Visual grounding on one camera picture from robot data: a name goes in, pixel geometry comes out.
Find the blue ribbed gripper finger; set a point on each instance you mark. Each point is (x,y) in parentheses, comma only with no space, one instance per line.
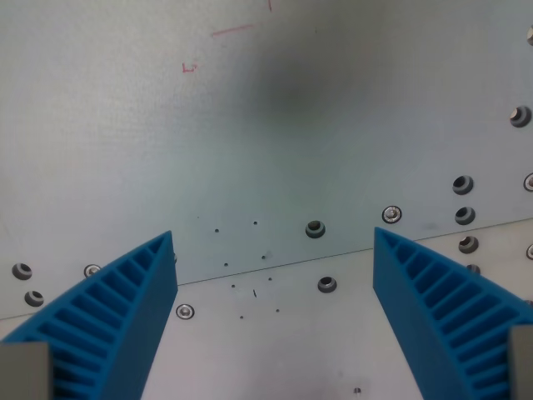
(416,316)
(125,316)

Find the silver hex socket screw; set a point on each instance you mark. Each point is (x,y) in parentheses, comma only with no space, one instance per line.
(392,214)
(90,270)
(530,251)
(529,182)
(185,311)

